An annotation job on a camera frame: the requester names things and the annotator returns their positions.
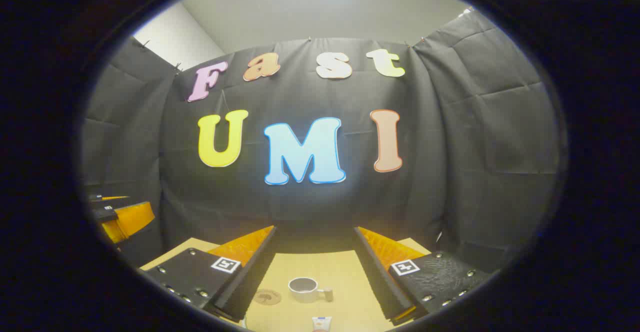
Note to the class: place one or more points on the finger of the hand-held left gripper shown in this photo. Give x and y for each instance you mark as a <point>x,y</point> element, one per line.
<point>132,217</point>
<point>112,198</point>

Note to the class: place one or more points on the wooden desktop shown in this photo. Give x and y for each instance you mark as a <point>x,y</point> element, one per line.
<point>305,264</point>

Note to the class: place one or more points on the round wooden coaster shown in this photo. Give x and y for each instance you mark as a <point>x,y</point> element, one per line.
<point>267,297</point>

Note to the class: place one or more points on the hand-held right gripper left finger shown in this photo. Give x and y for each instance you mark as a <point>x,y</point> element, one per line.
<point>250,277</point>

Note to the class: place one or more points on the black backdrop cloth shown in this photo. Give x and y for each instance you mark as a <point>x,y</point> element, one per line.
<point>450,147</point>

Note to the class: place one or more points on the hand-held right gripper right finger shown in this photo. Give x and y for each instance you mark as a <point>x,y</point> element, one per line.
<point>377,277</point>

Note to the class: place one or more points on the white toothpaste tube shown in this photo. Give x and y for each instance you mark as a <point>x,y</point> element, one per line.
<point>321,323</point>

